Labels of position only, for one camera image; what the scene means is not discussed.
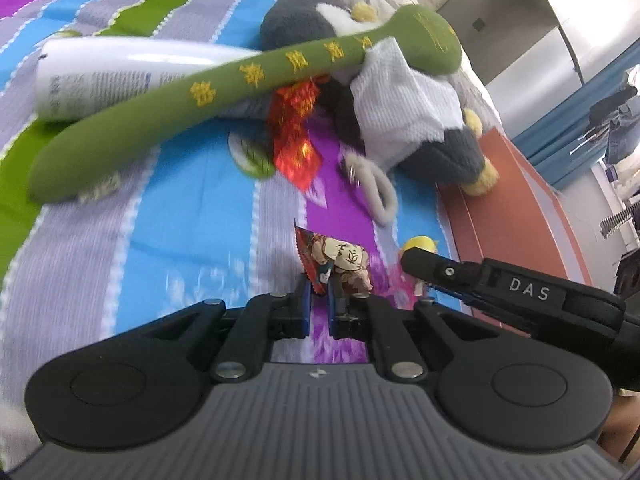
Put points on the grey penguin plush toy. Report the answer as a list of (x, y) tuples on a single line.
[(450, 160)]

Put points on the white face mask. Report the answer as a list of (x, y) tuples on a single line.
[(400, 105)]

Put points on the hanging denim garment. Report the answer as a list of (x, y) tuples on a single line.
[(622, 125)]

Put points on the dark wall switch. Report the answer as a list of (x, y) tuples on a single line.
[(479, 24)]

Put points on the brown cartoon snack packet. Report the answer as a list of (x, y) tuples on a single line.
[(340, 262)]

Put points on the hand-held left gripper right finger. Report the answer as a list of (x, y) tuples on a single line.
[(334, 317)]

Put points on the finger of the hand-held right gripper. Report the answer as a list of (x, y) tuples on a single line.
[(457, 296), (435, 270)]

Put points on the green plush stick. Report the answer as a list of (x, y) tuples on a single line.
[(150, 120)]

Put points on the red snack packet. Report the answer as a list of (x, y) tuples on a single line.
[(292, 130)]

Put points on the pink yellow doll toy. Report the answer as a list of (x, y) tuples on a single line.
[(417, 244)]

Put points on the white tube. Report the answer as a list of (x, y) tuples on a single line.
[(125, 60)]

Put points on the orange cardboard box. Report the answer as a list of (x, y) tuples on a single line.
[(525, 210)]

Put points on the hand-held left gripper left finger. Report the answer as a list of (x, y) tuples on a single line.
[(303, 310)]

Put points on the blue curtain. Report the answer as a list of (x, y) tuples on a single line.
[(560, 120)]

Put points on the hanging striped garment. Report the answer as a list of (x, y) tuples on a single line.
[(616, 222)]

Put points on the striped floral bedsheet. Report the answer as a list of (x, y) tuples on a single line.
[(175, 220)]

